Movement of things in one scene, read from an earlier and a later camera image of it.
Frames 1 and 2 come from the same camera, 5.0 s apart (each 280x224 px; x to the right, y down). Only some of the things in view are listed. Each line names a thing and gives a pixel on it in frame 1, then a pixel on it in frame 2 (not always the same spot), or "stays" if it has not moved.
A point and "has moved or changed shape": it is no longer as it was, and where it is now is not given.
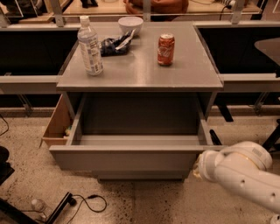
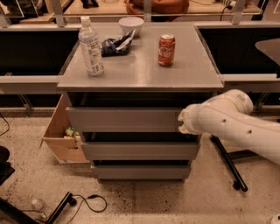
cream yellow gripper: (207, 163) → (190, 120)
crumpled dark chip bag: (117, 45) stays
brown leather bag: (161, 10) stays
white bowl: (129, 24) stays
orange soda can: (165, 49) stays
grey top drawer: (135, 132) has moved or changed shape
